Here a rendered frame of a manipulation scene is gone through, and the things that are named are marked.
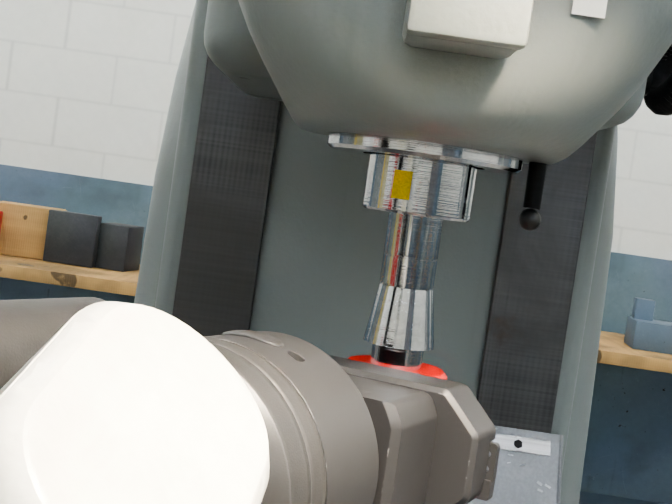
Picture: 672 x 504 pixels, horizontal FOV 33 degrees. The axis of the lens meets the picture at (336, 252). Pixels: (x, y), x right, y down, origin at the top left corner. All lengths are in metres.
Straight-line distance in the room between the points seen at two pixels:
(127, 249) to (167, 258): 3.40
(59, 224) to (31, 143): 0.66
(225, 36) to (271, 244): 0.30
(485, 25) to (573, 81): 0.06
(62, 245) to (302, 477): 3.98
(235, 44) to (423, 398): 0.25
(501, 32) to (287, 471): 0.16
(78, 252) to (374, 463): 3.92
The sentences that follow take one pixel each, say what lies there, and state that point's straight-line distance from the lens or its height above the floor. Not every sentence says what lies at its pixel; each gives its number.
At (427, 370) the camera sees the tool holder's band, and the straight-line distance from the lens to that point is 0.51.
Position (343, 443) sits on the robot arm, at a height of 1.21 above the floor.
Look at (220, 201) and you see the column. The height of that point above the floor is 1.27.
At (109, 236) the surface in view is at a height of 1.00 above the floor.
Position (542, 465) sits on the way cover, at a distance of 0.90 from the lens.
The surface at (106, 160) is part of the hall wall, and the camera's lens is 4.81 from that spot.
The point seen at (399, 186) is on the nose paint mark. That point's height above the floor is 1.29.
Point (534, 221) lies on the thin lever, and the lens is 0.51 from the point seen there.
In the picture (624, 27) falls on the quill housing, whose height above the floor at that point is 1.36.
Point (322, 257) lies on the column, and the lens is 0.88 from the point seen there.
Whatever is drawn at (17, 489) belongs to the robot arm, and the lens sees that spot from 0.23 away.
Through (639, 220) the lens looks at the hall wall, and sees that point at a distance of 4.86.
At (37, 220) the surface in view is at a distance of 4.36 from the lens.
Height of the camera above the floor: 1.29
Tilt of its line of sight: 3 degrees down
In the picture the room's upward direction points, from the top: 8 degrees clockwise
